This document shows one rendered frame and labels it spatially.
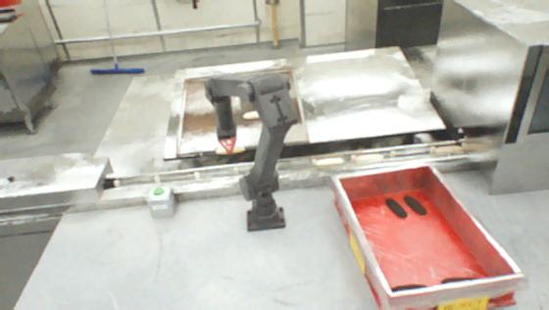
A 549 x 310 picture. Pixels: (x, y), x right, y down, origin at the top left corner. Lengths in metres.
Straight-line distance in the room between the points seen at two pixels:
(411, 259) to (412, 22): 2.22
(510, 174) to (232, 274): 0.88
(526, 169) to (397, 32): 1.89
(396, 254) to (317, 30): 3.89
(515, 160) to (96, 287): 1.25
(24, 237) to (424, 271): 1.31
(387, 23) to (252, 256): 2.25
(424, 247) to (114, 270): 0.88
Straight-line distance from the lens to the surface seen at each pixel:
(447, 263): 1.26
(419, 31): 3.26
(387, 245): 1.28
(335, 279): 1.19
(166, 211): 1.43
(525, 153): 1.47
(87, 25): 5.43
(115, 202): 1.54
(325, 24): 4.92
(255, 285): 1.19
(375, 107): 1.76
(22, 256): 1.82
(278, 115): 0.96
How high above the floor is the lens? 1.73
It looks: 34 degrees down
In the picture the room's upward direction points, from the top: 6 degrees counter-clockwise
